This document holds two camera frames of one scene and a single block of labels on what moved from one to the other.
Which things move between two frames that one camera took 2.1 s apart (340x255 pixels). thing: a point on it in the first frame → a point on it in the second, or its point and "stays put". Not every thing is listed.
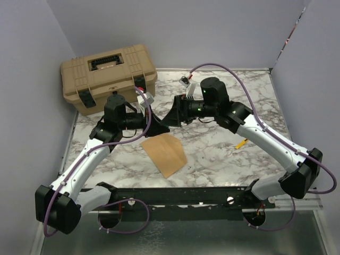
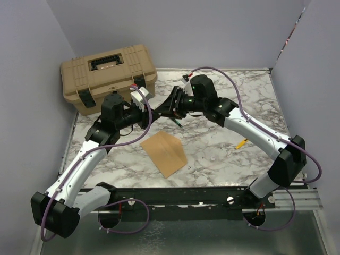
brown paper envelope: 167,151 stays put
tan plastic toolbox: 87,80 stays put
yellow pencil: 241,144 stays put
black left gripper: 155,129 → 145,117
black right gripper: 179,111 → 172,108
